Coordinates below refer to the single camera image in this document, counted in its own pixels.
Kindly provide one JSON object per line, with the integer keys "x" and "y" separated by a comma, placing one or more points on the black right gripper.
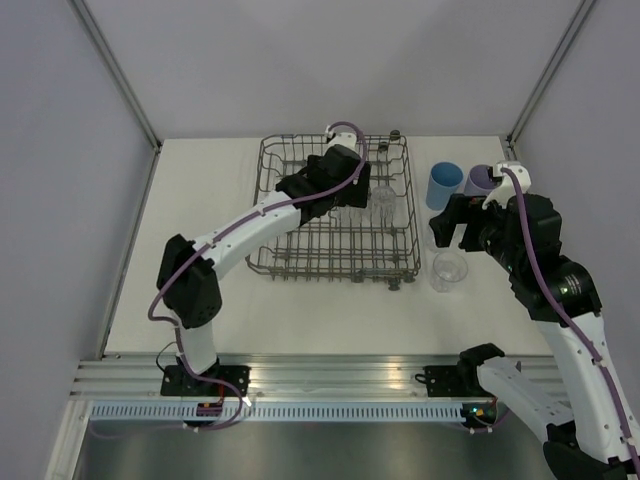
{"x": 462, "y": 208}

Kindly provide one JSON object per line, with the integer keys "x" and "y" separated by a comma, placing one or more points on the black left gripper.
{"x": 356, "y": 194}

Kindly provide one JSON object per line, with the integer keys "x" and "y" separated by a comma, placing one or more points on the clear glass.
{"x": 429, "y": 236}
{"x": 349, "y": 215}
{"x": 448, "y": 271}
{"x": 383, "y": 204}

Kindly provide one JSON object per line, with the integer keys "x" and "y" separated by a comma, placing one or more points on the blue plastic cup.
{"x": 444, "y": 180}

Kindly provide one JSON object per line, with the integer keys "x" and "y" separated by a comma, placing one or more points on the purple plastic cup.
{"x": 479, "y": 181}

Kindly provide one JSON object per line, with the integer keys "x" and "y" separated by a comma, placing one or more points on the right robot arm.
{"x": 596, "y": 436}

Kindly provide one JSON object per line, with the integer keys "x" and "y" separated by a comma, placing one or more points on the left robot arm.
{"x": 189, "y": 295}

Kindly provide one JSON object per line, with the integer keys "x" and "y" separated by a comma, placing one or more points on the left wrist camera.
{"x": 346, "y": 135}

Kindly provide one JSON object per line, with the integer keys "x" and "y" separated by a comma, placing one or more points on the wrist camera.
{"x": 346, "y": 135}
{"x": 506, "y": 176}

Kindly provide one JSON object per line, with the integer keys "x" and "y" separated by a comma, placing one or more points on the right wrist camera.
{"x": 506, "y": 176}

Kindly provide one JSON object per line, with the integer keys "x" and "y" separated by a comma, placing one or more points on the grey wire dish rack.
{"x": 325, "y": 249}

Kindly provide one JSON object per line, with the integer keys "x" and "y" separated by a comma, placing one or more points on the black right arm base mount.
{"x": 445, "y": 381}

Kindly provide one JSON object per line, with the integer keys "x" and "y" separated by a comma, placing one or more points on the white slotted cable duct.
{"x": 275, "y": 411}

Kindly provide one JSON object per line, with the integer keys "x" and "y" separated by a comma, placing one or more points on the aluminium frame post right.
{"x": 560, "y": 53}

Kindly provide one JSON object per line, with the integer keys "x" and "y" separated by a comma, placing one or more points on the aluminium frame post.
{"x": 560, "y": 53}
{"x": 100, "y": 43}

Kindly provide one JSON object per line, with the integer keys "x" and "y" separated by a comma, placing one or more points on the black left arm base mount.
{"x": 230, "y": 381}

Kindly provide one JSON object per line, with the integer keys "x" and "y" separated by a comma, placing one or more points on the aluminium frame post left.
{"x": 100, "y": 43}

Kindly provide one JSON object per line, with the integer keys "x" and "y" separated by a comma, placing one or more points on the aluminium table front rail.
{"x": 271, "y": 377}

